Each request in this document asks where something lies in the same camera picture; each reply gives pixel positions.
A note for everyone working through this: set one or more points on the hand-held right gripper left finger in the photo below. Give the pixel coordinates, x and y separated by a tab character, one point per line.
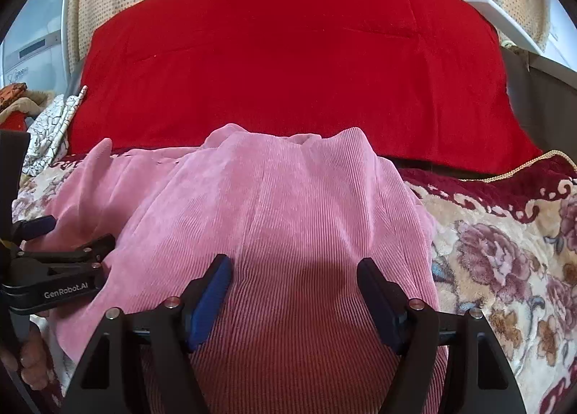
209	301

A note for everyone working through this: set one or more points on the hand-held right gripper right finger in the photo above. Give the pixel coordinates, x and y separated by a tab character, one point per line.
383	306

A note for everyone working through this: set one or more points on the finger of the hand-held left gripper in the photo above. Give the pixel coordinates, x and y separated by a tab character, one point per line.
81	249
40	225

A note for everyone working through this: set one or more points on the person's left hand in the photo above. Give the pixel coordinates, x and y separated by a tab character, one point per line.
34	360

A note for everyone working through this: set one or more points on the white patterned cloth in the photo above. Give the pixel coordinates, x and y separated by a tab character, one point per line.
49	125

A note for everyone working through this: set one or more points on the red cardboard box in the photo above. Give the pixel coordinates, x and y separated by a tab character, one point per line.
16	121

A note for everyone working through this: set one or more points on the beige coat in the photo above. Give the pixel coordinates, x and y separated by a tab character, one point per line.
27	105

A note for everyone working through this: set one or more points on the floral plush blanket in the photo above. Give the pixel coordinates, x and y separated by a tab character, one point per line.
496	238

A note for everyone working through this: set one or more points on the orange patterned folded cloth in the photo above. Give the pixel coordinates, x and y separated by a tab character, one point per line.
11	96

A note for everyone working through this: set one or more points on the standing air conditioner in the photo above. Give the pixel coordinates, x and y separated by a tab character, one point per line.
36	35

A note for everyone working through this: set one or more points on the red sofa cover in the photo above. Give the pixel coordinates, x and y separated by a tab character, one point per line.
288	58

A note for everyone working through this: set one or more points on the wooden crib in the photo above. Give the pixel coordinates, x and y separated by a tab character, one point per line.
550	103

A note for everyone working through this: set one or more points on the white board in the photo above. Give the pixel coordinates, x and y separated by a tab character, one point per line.
505	17

